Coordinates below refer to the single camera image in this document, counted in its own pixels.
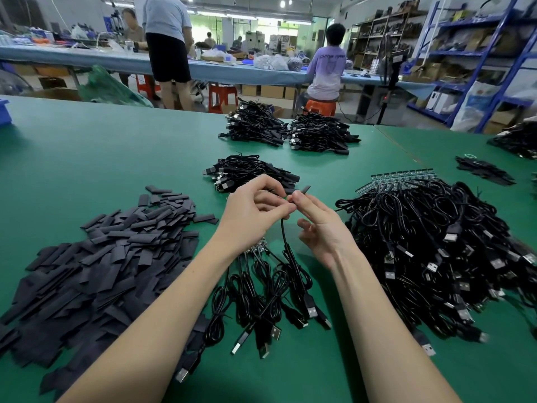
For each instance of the person's left hand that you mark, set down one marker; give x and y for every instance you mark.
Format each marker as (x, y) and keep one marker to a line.
(247, 215)

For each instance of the person's right hand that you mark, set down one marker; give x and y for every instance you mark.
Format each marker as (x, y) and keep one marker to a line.
(327, 230)

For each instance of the pile of black sleeve strips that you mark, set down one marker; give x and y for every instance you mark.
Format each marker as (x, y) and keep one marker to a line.
(92, 268)

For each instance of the person's left forearm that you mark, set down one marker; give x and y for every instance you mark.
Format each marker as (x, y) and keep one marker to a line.
(143, 336)

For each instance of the person's right forearm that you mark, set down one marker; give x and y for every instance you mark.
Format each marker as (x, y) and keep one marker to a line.
(394, 340)

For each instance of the orange plastic stool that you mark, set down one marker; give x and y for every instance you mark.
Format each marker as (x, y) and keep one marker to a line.
(320, 107)

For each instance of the black tripod stand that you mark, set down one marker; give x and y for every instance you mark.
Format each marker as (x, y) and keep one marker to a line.
(393, 67)

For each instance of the green plastic bag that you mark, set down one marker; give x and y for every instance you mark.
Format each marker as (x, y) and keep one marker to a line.
(113, 88)

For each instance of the white plastic bag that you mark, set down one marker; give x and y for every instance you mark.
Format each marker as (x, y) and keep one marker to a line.
(474, 111)

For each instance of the dark storage shelf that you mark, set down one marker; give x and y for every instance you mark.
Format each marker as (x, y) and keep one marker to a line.
(384, 33)

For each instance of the open cardboard box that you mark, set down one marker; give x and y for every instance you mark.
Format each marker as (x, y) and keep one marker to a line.
(54, 94)

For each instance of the long blue work table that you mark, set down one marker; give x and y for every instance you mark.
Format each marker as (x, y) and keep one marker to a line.
(67, 56)

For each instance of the blue metal shelving rack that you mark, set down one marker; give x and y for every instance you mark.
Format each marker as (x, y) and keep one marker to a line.
(471, 22)

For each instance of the blue plastic bin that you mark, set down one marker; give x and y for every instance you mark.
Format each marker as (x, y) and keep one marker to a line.
(4, 113)

